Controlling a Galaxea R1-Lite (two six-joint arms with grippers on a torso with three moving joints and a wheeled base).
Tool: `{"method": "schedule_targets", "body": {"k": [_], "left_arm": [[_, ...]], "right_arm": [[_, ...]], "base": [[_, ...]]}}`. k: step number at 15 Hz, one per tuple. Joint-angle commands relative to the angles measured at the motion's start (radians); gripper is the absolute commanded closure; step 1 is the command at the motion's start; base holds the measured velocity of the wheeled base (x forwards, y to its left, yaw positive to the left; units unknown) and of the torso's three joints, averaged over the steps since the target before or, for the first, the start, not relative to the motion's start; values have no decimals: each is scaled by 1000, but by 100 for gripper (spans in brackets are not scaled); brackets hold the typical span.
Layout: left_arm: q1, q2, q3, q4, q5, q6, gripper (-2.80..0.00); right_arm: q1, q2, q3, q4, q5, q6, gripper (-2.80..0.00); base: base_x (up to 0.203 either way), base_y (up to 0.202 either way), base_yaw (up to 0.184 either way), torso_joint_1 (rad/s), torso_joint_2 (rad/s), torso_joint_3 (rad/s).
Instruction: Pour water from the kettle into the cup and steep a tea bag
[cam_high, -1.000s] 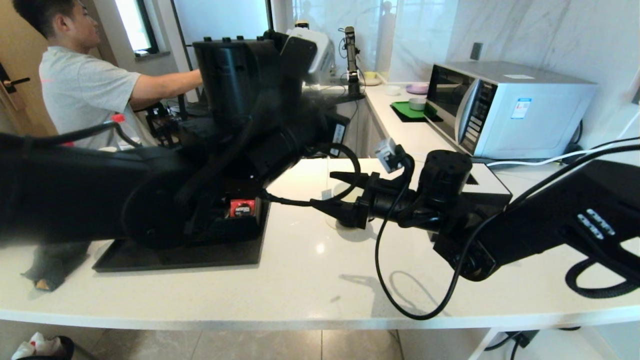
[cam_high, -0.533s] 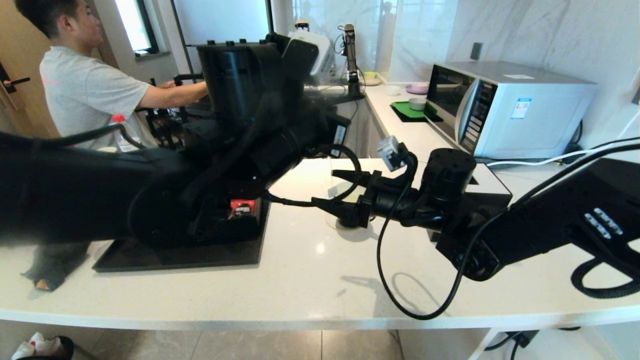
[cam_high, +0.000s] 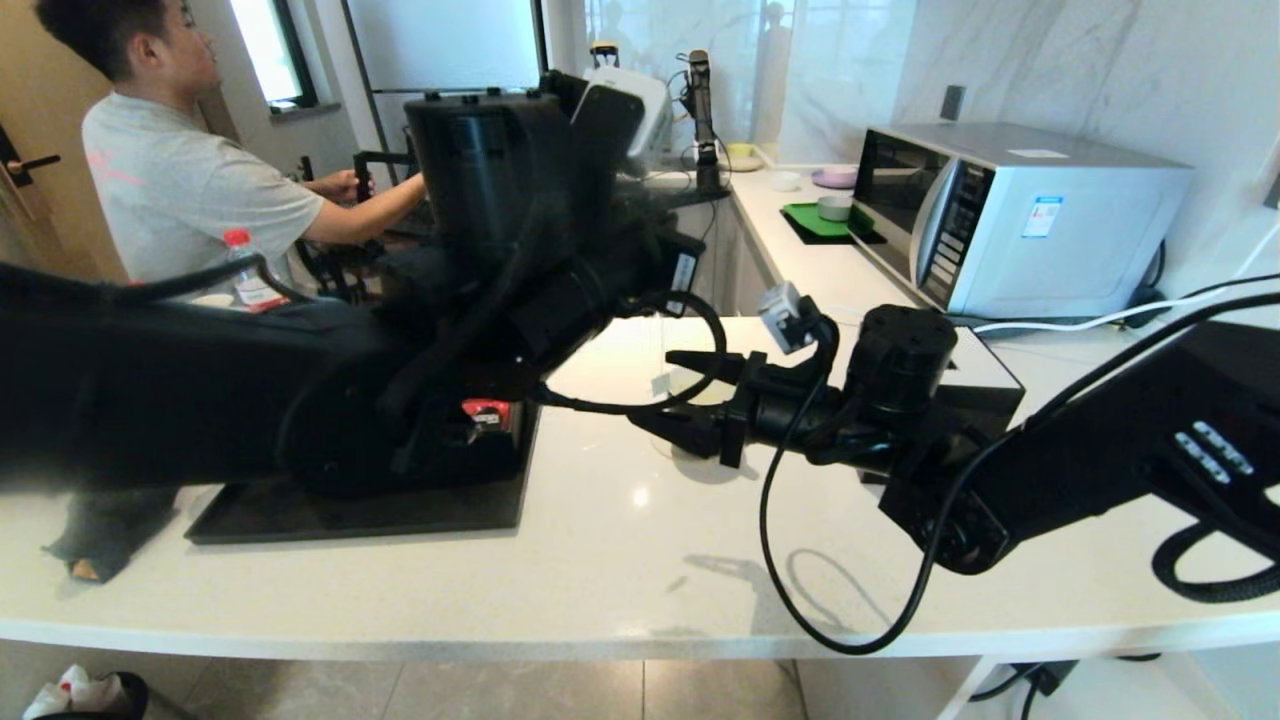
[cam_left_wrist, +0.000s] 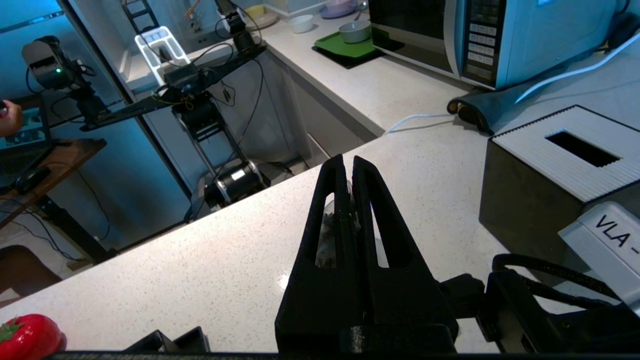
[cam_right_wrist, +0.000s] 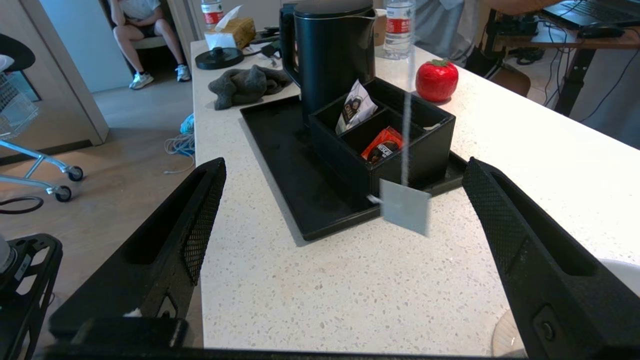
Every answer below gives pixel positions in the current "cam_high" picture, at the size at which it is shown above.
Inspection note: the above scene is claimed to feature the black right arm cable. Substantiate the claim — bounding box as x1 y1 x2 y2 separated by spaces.
755 290 1280 657

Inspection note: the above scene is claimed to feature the silver microwave oven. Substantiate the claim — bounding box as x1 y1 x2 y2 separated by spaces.
846 122 1194 321

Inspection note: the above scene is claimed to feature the clear water bottle red cap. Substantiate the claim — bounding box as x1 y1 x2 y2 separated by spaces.
222 228 291 313

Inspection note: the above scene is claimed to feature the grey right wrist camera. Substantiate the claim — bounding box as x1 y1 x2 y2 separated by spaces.
757 282 833 356

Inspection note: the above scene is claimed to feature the black looped power cable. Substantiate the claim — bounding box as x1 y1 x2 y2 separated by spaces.
965 655 1166 720

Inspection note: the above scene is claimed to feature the grey kitchen base cabinet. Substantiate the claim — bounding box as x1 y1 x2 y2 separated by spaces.
712 200 796 317

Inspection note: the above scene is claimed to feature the black microwave power cable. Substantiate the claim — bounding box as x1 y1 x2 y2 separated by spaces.
1130 240 1280 313

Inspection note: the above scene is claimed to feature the green cutting board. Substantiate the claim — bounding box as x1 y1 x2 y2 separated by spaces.
779 202 886 247

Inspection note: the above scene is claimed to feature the black door handle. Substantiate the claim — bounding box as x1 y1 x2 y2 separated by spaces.
0 125 61 191

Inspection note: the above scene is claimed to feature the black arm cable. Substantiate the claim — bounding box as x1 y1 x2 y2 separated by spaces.
100 253 316 311
755 290 1280 657

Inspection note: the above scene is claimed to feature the white power cable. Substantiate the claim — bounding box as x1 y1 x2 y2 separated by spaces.
970 215 1280 336

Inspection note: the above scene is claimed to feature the black corrugated hose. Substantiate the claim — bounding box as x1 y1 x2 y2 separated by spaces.
1150 518 1280 605

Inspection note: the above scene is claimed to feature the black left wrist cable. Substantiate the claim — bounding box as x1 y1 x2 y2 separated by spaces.
530 290 729 417

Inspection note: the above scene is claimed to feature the black teleoperation controller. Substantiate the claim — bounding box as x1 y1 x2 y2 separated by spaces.
350 150 419 206

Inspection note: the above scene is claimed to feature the black sachet organizer box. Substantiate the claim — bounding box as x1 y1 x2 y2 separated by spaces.
440 395 531 483

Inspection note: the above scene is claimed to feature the black rectangular serving tray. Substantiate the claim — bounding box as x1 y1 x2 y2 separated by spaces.
185 405 541 546

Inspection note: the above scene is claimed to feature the person in grey t-shirt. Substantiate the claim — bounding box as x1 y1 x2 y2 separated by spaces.
33 0 431 301

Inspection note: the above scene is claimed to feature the window with dark frame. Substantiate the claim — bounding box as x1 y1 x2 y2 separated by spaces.
228 0 319 113

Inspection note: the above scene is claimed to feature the dark grey cloth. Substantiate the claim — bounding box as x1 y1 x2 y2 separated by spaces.
45 488 183 584

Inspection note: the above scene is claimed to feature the silver refrigerator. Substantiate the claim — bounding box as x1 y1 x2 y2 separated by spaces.
340 0 576 161

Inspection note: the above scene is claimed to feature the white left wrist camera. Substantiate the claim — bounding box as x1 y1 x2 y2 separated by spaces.
585 65 673 177

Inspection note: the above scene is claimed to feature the black round stand table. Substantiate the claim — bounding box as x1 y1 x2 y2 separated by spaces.
640 180 733 213

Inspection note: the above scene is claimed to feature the black tissue box white lid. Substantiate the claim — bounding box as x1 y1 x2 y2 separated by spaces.
860 325 1025 491

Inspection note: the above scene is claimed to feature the black trash bin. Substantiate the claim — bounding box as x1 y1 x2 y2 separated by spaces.
20 665 151 720

